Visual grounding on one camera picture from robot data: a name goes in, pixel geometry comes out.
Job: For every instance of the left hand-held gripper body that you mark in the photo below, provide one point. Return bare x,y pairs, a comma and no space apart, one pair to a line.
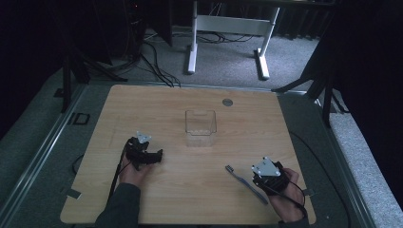
137,151

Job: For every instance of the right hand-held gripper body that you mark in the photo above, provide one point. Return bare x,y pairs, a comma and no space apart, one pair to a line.
272,179

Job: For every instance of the blue toothbrush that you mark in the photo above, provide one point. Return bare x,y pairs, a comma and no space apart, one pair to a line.
246,185

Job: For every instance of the clear plastic container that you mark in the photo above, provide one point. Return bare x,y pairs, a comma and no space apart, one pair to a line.
200,128

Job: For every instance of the person's left hand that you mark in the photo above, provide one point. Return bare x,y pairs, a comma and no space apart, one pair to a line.
135,175

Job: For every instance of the person's right hand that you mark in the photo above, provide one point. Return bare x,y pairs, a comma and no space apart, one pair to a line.
290,202

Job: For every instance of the grey tape piece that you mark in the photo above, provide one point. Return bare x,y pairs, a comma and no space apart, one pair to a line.
308,192
72,193

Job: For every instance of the round grey table grommet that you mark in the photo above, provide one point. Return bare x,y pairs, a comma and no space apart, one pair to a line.
227,102

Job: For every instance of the black metal stand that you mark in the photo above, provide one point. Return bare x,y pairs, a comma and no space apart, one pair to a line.
67,84
326,95

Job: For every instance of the black rectangular bracket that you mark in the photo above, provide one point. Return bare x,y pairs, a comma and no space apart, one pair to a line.
79,118

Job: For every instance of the aluminium rail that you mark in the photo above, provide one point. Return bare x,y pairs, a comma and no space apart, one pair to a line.
345,171
38,155

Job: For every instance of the white desk frame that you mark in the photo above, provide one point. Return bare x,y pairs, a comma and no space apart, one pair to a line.
233,24

